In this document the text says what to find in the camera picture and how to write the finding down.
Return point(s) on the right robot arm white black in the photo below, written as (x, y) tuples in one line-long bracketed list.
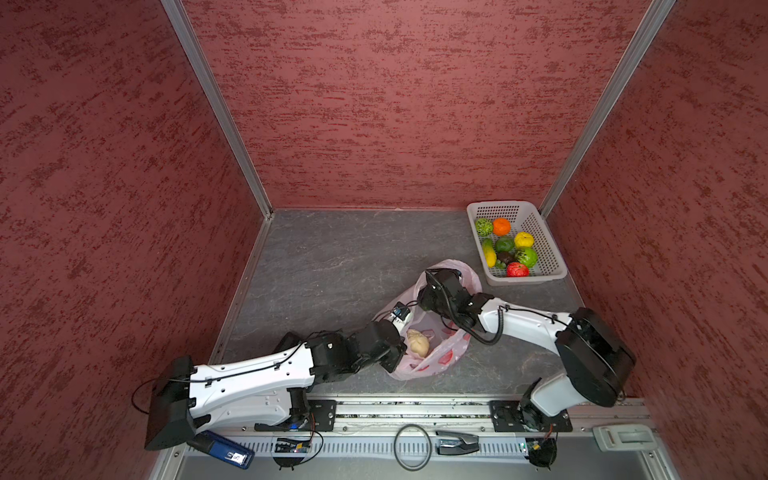
[(596, 363)]

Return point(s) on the dark purple mangosteen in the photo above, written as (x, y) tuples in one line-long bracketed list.
[(506, 257)]

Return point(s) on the aluminium front rail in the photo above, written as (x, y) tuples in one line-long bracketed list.
[(389, 437)]

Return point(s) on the aluminium corner post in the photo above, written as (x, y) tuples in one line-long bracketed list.
[(184, 31), (646, 31)]

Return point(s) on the right circuit board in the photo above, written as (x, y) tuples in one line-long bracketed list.
[(541, 452)]

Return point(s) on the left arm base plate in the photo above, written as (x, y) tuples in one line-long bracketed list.
[(315, 415)]

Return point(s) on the left circuit board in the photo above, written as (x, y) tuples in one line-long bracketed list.
[(293, 446)]

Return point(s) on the yellow fruit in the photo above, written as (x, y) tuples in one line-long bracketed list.
[(524, 240)]

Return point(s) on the white plastic basket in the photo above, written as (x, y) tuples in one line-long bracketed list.
[(523, 216)]

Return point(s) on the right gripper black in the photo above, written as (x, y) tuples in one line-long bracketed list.
[(426, 299)]

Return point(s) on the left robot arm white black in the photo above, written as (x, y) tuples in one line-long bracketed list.
[(187, 399)]

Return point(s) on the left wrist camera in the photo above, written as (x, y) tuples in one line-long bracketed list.
[(400, 316)]

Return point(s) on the white plastic holder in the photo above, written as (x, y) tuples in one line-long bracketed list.
[(625, 438)]

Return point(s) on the pink plastic bag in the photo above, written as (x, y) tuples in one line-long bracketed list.
[(446, 346)]

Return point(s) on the circuit board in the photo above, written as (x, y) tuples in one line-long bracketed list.
[(541, 452), (293, 446)]

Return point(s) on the green lime fruit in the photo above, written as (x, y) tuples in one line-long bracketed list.
[(504, 244)]

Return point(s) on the left aluminium corner post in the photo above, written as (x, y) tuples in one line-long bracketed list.
[(184, 31)]

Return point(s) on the right aluminium corner post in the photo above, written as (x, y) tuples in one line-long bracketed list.
[(646, 31)]

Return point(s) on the small green fruit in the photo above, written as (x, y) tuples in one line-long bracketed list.
[(483, 227)]

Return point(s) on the blue black device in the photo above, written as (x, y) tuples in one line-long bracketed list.
[(223, 449)]

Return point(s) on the light green bumpy fruit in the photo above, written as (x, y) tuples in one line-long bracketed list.
[(526, 256)]

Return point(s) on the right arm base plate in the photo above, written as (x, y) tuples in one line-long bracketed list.
[(509, 416)]

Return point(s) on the orange fruit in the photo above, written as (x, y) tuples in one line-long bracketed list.
[(501, 227)]

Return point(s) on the black grey stapler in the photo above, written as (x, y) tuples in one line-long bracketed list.
[(451, 443)]

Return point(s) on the red apple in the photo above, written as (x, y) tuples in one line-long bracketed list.
[(517, 270)]

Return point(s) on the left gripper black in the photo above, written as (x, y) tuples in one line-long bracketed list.
[(396, 352)]

